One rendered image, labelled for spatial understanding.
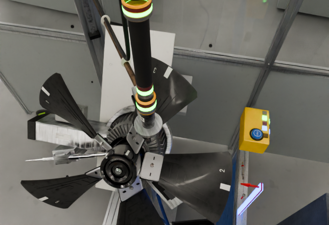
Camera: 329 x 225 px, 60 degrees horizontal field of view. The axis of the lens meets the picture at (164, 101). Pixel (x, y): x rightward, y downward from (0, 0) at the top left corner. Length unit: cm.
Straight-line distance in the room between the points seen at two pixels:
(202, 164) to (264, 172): 140
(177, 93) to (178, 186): 30
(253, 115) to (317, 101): 64
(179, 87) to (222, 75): 81
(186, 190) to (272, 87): 92
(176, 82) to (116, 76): 36
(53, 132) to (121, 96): 28
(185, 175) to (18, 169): 173
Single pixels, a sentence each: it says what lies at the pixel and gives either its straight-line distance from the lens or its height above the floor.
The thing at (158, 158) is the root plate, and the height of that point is 119.
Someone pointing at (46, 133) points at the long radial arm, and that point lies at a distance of 117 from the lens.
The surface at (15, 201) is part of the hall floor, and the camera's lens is 239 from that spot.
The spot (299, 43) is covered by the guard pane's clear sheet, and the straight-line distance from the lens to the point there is 146.
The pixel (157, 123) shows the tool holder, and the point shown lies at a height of 147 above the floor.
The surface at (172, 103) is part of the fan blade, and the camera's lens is 81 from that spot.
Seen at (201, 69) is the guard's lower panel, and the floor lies 89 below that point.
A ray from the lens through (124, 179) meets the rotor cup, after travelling 92.
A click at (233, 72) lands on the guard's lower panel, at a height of 90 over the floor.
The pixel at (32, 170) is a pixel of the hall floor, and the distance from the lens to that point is 243.
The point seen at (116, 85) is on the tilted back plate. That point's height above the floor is 119.
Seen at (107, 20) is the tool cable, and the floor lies 156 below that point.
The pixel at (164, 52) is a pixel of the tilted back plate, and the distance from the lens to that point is 106.
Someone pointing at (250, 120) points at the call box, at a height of 107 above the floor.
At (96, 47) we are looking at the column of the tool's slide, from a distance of 142.
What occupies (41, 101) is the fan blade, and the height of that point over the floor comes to 128.
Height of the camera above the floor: 207
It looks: 56 degrees down
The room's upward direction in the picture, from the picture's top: straight up
